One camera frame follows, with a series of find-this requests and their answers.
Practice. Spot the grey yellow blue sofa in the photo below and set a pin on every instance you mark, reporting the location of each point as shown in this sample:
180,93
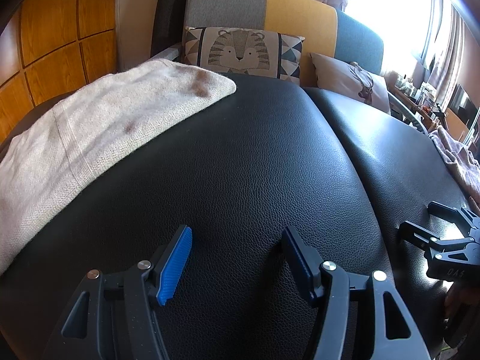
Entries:
303,42

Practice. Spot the person right hand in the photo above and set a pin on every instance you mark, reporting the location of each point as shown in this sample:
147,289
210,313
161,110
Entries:
462,313

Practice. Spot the beige knit sweater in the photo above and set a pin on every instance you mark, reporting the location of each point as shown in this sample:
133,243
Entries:
85,134

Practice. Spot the patterned curtain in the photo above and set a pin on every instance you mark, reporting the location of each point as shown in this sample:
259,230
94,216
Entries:
444,48

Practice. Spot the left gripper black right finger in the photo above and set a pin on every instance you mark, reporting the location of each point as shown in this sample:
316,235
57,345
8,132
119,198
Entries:
358,316

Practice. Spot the deer print cushion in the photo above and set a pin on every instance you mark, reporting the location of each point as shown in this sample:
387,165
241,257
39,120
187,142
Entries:
351,80

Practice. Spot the orange wooden cabinet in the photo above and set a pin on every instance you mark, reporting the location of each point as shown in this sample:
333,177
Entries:
51,48

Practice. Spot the mauve knit garment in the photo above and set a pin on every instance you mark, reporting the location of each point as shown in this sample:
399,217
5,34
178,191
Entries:
461,164

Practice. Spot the tiger print cushion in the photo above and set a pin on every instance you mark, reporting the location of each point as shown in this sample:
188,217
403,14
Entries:
244,51

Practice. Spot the black monitor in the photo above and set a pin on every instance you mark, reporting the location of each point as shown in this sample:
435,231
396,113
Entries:
462,106

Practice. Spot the wooden side table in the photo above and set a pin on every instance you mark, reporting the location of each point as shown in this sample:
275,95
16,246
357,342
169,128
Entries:
421,103

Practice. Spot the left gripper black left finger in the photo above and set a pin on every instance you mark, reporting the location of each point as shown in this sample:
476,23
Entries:
113,316

